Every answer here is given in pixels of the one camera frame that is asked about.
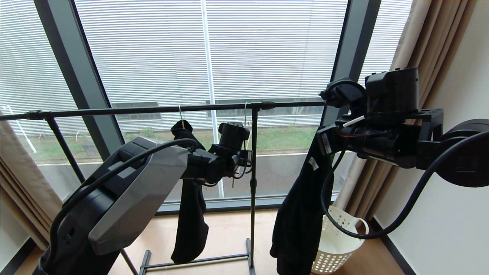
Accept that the white laundry basket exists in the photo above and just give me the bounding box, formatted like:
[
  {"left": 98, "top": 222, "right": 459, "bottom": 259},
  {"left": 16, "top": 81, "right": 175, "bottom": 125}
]
[{"left": 311, "top": 205, "right": 370, "bottom": 275}]

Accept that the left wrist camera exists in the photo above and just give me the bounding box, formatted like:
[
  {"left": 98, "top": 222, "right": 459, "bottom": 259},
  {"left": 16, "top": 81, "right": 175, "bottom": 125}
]
[{"left": 219, "top": 122, "right": 251, "bottom": 152}]

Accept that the black clothes rack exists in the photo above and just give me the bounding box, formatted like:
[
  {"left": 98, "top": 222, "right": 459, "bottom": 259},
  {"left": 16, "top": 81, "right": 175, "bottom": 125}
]
[{"left": 0, "top": 100, "right": 329, "bottom": 275}]

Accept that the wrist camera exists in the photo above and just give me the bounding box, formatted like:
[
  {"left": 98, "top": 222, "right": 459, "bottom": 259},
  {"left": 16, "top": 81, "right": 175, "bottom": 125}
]
[
  {"left": 219, "top": 122, "right": 251, "bottom": 152},
  {"left": 364, "top": 68, "right": 419, "bottom": 115}
]

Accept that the beige curtain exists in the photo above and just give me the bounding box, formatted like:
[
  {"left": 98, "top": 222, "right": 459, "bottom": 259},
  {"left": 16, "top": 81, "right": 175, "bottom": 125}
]
[{"left": 0, "top": 111, "right": 64, "bottom": 251}]

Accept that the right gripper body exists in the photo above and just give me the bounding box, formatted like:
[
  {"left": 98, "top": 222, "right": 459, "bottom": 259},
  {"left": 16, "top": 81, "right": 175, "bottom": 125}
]
[{"left": 316, "top": 114, "right": 421, "bottom": 169}]

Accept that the brown curtain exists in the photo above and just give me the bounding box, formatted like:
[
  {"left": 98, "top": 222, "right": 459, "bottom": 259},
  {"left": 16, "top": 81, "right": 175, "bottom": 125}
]
[{"left": 332, "top": 0, "right": 478, "bottom": 226}]

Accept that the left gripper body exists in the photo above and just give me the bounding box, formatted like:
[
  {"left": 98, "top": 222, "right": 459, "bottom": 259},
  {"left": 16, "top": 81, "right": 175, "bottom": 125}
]
[{"left": 208, "top": 144, "right": 253, "bottom": 180}]

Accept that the window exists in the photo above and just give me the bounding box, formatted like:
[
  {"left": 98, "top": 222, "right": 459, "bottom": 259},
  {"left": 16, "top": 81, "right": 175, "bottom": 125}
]
[{"left": 0, "top": 0, "right": 415, "bottom": 213}]

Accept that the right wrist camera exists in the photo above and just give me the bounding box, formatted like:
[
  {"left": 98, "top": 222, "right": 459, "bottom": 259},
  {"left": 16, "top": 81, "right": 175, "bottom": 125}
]
[{"left": 364, "top": 68, "right": 419, "bottom": 115}]

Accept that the black garment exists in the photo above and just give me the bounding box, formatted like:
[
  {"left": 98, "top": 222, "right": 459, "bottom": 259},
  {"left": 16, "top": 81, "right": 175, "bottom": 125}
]
[
  {"left": 170, "top": 120, "right": 210, "bottom": 265},
  {"left": 269, "top": 130, "right": 337, "bottom": 275}
]

